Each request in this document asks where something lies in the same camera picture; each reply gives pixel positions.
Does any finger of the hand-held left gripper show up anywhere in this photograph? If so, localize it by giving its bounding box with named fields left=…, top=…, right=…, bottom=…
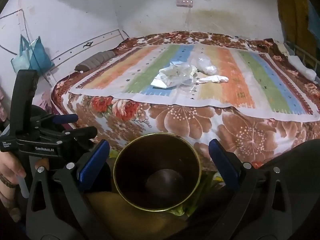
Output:
left=37, top=114, right=79, bottom=132
left=37, top=126, right=98, bottom=147

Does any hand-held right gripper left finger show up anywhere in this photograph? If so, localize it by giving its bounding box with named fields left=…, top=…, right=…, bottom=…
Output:
left=25, top=139, right=118, bottom=240

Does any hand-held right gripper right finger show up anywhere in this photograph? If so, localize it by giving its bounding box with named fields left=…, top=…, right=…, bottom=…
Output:
left=208, top=138, right=294, bottom=240

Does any dark bin with gold rim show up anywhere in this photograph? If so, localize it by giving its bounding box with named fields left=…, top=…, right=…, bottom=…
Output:
left=113, top=132, right=202, bottom=212

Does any white tissue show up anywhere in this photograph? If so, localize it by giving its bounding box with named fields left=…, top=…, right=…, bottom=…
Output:
left=197, top=75, right=229, bottom=84

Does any white cloth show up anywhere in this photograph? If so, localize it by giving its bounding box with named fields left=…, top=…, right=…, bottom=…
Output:
left=152, top=73, right=175, bottom=88

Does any clear plastic bag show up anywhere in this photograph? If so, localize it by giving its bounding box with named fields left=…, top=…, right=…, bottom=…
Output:
left=195, top=57, right=217, bottom=75

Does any yellow printed clear wrapper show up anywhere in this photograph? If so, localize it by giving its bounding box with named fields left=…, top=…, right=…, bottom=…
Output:
left=162, top=61, right=198, bottom=85

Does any person's left hand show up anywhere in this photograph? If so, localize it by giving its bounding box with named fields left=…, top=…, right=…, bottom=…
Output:
left=0, top=151, right=27, bottom=184

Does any pink cloth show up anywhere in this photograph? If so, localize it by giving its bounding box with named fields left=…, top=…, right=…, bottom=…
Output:
left=32, top=89, right=60, bottom=112

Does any blue tote bag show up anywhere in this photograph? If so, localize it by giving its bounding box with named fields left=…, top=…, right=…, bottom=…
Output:
left=11, top=35, right=54, bottom=74

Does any brown floral blanket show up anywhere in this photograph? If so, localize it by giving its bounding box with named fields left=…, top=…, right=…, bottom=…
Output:
left=50, top=31, right=320, bottom=170

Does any grey bolster pillow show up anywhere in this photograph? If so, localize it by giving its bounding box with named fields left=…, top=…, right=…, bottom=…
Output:
left=75, top=51, right=117, bottom=72

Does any striped pastel mat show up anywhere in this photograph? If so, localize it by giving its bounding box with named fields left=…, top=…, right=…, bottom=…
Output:
left=69, top=42, right=320, bottom=123

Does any white pillow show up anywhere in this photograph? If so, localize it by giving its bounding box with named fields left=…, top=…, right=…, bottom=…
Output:
left=289, top=56, right=317, bottom=81

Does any yellow hanging cloth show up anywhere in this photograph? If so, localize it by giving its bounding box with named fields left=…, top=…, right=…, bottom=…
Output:
left=278, top=0, right=312, bottom=44

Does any blue dotted cloth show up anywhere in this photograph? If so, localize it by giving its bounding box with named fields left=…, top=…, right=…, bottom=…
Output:
left=307, top=4, right=320, bottom=34

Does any dark braided bracelet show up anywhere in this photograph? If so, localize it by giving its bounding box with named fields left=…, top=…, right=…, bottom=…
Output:
left=0, top=174, right=17, bottom=188

